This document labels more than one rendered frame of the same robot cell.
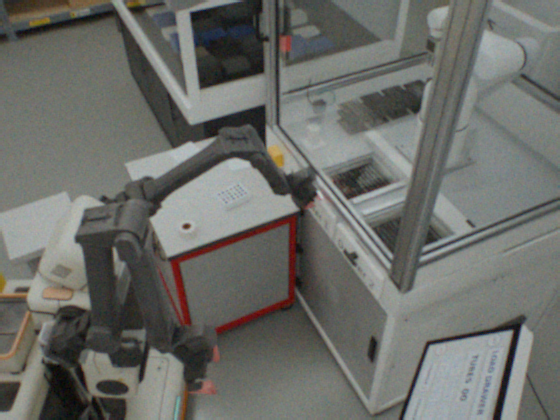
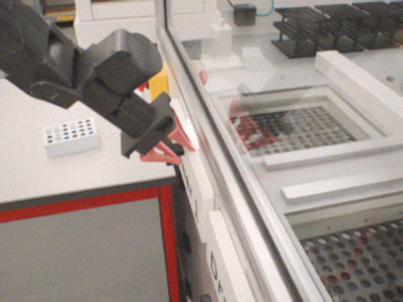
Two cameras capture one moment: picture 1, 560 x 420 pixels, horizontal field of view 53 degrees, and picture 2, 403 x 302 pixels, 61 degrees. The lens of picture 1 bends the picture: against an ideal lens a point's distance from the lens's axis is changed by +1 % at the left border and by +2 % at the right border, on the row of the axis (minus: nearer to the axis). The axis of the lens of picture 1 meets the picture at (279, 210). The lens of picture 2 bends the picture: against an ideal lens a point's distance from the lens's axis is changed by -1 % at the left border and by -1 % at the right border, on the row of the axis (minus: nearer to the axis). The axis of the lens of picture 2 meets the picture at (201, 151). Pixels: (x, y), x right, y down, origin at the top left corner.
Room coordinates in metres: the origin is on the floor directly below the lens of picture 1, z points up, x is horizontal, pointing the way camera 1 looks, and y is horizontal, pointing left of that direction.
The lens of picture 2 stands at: (1.06, -0.27, 1.27)
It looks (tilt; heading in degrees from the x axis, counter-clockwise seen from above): 37 degrees down; 13
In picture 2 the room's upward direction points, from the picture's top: straight up
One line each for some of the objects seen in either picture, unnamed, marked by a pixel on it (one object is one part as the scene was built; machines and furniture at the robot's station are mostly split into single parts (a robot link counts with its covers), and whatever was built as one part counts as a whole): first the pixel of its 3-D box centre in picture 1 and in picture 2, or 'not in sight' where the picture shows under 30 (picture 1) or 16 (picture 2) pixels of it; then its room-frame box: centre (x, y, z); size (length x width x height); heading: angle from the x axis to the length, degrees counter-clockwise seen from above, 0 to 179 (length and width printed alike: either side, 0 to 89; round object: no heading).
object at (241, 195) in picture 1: (232, 196); (71, 136); (1.68, 0.20, 0.78); 0.12 x 0.08 x 0.04; 125
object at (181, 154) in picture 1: (185, 156); not in sight; (1.94, 0.43, 0.79); 0.13 x 0.09 x 0.05; 133
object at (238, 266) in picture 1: (216, 242); (82, 212); (1.77, 0.31, 0.38); 0.62 x 0.58 x 0.76; 26
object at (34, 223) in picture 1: (66, 280); not in sight; (1.55, 0.97, 0.38); 0.30 x 0.30 x 0.76; 29
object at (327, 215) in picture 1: (315, 204); (188, 162); (1.54, -0.14, 0.87); 0.29 x 0.02 x 0.11; 26
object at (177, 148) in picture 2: not in sight; (173, 149); (1.53, -0.12, 0.91); 0.07 x 0.04 x 0.01; 26
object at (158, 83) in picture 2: (274, 156); (155, 83); (1.83, 0.02, 0.88); 0.07 x 0.05 x 0.07; 26
